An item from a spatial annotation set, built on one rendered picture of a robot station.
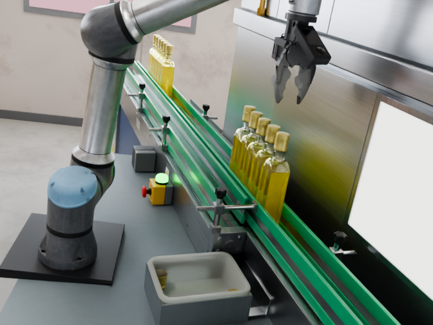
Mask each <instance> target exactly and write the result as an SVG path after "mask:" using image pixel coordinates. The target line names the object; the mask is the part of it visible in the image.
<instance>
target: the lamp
mask: <svg viewBox="0 0 433 325"><path fill-rule="evenodd" d="M155 183H157V184H159V185H166V184H167V183H168V176H167V175H166V174H165V173H159V174H157V175H156V178H155Z"/></svg>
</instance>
